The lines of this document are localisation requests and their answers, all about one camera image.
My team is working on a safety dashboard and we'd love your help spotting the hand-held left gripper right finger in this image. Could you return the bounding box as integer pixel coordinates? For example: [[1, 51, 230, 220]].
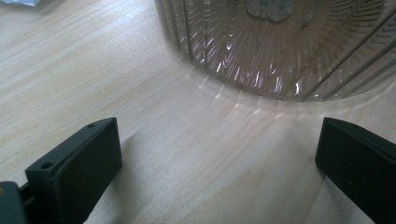
[[315, 117, 396, 224]]

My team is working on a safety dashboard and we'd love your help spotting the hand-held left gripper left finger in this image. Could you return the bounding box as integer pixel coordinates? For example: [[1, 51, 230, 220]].
[[25, 117, 123, 224]]

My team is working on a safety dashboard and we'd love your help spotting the clear plastic bag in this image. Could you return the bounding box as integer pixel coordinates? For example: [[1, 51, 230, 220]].
[[0, 0, 40, 7]]

